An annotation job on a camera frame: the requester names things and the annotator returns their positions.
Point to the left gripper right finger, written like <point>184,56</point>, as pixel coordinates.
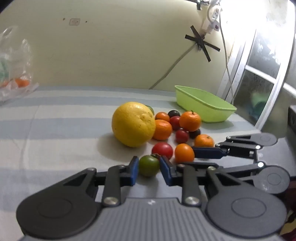
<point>233,206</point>

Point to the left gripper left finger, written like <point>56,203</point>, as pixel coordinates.
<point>70,206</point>

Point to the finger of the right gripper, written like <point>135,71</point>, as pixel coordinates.
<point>271,179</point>
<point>224,149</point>

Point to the dark plum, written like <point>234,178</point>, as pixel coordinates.
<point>173,113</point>
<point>194,134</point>

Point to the orange tomato front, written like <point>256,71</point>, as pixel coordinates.
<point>184,153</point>

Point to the orange mandarin with stem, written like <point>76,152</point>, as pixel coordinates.
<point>190,121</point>

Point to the red cherry tomato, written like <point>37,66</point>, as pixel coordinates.
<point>181,136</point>
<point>175,122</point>

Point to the red tomato front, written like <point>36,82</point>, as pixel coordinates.
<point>163,149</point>

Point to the dark plum back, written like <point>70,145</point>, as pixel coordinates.
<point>173,113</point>

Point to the small orange mandarin back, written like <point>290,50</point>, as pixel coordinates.
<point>162,116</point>

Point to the green tomato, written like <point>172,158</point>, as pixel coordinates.
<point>148,166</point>

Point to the green lime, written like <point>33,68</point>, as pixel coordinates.
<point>151,109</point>

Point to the large yellow grapefruit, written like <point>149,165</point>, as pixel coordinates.
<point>133,124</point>

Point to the green plastic basket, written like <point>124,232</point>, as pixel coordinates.
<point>211,108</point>

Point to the frosted glass sliding door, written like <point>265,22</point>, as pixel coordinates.
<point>258,79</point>

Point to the striped blue bed sheet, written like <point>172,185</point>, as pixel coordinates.
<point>56,132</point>

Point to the black tape cross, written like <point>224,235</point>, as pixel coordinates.
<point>201,43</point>

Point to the white power strip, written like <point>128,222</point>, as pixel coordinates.
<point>212,23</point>

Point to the orange fruit in bag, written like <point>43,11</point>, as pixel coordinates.
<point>21,83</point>

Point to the clear plastic bag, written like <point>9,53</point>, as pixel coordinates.
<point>16,62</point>

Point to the black tape strip upper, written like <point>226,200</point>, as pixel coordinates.
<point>198,3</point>

